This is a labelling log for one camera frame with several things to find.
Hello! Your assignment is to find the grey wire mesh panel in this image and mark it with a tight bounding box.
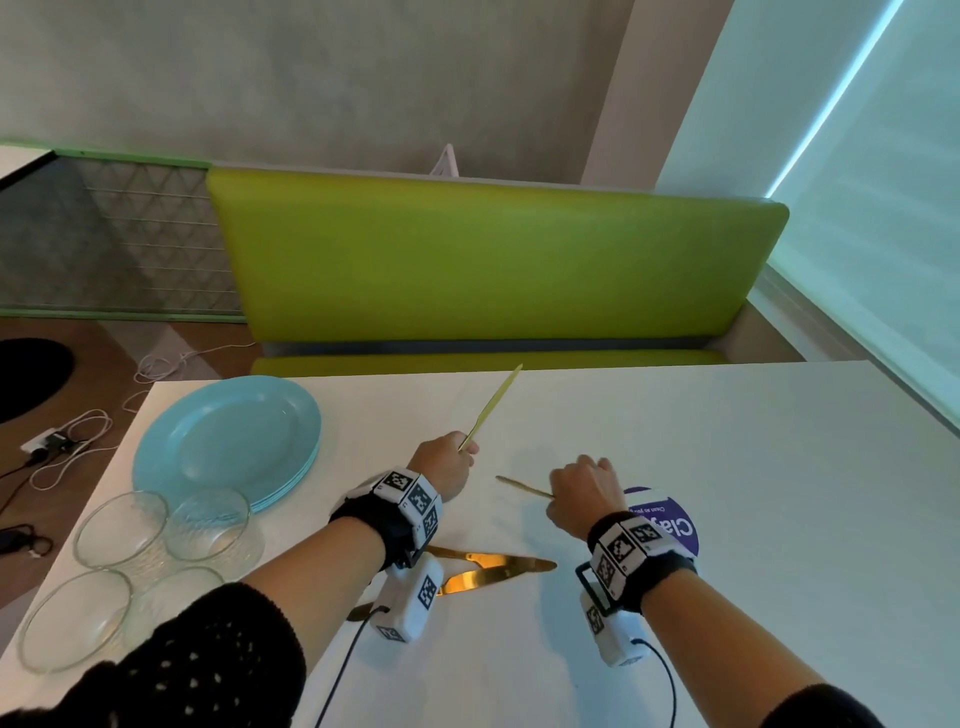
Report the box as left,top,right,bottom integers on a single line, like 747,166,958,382
0,153,245,316

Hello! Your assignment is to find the person's left hand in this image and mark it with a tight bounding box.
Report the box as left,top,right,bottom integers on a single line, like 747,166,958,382
407,431,479,504

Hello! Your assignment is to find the person's right hand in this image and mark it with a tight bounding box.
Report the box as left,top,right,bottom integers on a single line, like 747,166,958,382
545,453,630,543

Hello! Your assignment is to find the blue round sticker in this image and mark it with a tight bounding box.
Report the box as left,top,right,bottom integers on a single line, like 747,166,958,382
622,485,701,560

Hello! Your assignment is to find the black floor cable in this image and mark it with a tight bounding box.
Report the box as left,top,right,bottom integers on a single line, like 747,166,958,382
0,449,54,560

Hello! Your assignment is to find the black camera cable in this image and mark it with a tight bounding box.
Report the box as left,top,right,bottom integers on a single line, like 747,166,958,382
313,605,391,728
632,637,679,728

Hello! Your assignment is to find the white power strip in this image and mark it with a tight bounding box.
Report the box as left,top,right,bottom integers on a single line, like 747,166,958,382
20,427,76,455

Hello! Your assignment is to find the green bench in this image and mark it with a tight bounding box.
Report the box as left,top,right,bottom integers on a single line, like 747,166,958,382
206,166,791,379

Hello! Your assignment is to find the black marker wrist strap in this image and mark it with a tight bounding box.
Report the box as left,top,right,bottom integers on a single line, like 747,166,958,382
328,468,445,573
575,511,699,618

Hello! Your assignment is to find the blue plate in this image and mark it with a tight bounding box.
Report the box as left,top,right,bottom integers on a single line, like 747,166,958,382
133,374,322,508
133,389,324,515
133,380,324,510
133,385,324,513

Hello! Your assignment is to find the black knitted sleeve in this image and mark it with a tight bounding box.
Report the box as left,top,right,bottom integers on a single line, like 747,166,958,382
761,683,886,728
0,581,307,728

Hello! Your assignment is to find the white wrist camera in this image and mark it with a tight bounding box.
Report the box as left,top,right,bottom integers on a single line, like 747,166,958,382
578,588,652,669
371,553,445,645

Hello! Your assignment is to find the white side table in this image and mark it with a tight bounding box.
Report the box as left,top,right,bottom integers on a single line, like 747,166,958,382
0,143,76,425

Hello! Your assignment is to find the person's right forearm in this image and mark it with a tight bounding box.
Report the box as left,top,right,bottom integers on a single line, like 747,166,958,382
641,571,826,721

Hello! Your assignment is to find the white roller blind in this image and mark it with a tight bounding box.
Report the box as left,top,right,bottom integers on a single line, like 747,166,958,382
764,0,960,433

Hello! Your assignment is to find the clear drinking glass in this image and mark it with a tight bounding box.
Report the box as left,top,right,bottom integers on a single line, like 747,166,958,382
16,568,135,675
123,566,226,646
72,491,170,570
163,487,264,579

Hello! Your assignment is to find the white floor cable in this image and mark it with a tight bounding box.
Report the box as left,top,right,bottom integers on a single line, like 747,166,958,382
123,341,256,414
29,408,118,493

